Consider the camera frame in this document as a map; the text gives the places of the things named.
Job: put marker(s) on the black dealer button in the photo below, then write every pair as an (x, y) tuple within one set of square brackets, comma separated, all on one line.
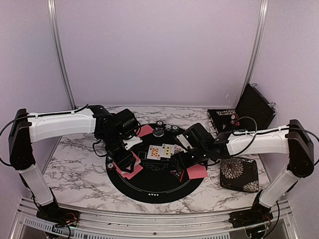
[(158, 132)]

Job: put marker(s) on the round black poker mat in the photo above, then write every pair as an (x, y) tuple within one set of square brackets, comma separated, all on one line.
[(154, 184)]

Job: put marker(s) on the black poker chip case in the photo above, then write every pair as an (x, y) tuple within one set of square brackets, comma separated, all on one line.
[(253, 112)]

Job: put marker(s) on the red card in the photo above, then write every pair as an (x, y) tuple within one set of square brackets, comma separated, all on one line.
[(138, 168), (192, 174), (145, 130), (128, 175), (200, 168)]

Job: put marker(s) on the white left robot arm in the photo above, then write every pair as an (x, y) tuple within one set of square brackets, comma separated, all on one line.
[(37, 134)]

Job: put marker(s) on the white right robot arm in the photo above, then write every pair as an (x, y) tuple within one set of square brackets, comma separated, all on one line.
[(291, 139)]

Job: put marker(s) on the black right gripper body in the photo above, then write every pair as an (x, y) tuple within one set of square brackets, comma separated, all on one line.
[(199, 155)]

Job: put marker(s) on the floral patterned pouch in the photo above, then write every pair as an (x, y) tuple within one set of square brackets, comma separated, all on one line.
[(239, 174)]

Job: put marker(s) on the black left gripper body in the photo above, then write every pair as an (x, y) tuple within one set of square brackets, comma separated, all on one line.
[(111, 142)]

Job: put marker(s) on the queen of hearts card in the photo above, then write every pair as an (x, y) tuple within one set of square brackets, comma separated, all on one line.
[(154, 152)]

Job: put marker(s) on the red triangle all-in marker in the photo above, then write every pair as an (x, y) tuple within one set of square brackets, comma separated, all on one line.
[(178, 174)]

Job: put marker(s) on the red playing card deck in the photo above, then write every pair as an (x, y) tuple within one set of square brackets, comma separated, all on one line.
[(126, 161)]

